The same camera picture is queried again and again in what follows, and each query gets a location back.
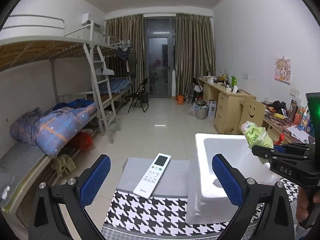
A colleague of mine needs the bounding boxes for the green plastic bag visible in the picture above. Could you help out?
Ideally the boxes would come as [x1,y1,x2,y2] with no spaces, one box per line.
[240,121,273,149]

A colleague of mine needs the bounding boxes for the person's right hand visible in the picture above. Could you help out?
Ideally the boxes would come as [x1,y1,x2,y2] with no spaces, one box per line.
[296,187,309,222]

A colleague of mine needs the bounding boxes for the papers on desk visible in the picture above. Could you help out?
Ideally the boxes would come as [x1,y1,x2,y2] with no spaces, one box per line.
[287,126,309,144]

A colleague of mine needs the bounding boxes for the wooden desk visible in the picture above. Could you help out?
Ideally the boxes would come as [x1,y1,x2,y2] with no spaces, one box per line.
[197,77,300,143]

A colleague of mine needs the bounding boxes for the white styrofoam box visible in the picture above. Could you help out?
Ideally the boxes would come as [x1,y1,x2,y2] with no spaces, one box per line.
[186,133,280,224]

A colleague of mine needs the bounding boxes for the wooden smiley chair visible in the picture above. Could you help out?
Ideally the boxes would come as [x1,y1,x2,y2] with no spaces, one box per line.
[233,96,266,135]

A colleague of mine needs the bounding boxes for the white remote control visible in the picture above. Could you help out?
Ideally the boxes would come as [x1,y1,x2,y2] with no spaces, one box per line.
[133,153,171,199]

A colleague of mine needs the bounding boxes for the white metal bunk bed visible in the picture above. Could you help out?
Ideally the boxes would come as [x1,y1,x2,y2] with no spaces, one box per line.
[1,23,123,216]

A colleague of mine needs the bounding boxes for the blue plaid quilt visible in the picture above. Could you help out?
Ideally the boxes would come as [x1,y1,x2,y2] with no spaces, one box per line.
[10,99,97,158]

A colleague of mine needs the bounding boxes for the anime girl poster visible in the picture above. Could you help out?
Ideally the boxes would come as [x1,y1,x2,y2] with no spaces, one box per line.
[274,57,291,84]

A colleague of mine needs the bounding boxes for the houndstooth table mat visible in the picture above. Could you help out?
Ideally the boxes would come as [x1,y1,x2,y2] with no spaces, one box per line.
[101,178,299,240]

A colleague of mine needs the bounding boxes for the black folding chair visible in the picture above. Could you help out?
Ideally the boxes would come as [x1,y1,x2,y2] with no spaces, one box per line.
[127,77,149,113]

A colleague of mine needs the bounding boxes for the brown right curtain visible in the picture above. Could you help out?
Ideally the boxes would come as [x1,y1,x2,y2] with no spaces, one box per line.
[175,14,215,96]

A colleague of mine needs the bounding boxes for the brown curtain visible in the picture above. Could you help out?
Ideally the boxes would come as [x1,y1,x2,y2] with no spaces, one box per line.
[175,14,215,96]
[105,14,145,90]

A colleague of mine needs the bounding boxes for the glass balcony door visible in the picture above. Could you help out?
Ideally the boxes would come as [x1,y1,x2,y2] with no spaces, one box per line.
[144,16,176,98]

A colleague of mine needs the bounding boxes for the brown left curtain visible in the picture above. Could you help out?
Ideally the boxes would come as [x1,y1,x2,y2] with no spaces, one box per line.
[105,14,145,90]

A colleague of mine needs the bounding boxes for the white air conditioner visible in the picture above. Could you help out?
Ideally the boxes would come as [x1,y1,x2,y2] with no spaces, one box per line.
[81,13,102,29]

